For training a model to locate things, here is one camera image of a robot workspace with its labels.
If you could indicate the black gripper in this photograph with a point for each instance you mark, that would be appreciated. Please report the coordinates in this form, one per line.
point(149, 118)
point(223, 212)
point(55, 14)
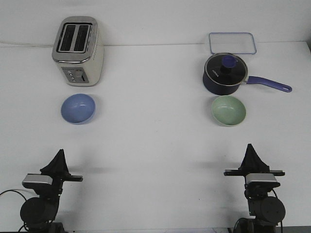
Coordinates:
point(252, 164)
point(57, 169)

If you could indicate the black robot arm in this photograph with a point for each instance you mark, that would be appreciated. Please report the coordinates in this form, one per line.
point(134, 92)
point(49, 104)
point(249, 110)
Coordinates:
point(264, 206)
point(39, 213)

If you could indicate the clear blue-rimmed container lid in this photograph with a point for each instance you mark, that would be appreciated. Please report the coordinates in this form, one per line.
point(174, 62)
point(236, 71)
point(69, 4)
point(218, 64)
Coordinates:
point(235, 43)

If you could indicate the dark blue saucepan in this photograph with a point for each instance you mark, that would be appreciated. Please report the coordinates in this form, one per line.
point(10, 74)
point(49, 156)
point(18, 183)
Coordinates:
point(227, 90)

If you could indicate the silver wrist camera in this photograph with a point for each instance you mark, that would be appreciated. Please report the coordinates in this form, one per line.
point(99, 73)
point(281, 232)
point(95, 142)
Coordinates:
point(32, 181)
point(260, 178)

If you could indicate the green bowl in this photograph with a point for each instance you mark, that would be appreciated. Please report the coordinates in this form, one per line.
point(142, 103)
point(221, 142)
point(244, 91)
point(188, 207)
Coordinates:
point(228, 110)

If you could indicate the silver two-slot toaster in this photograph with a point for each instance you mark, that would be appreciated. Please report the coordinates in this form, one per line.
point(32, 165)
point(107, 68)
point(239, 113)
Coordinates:
point(78, 51)

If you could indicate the blue bowl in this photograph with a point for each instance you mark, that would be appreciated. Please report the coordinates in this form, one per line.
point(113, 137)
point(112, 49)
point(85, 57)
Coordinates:
point(78, 109)

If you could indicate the glass pot lid blue knob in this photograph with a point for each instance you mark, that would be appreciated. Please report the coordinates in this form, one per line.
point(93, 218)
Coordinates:
point(226, 69)

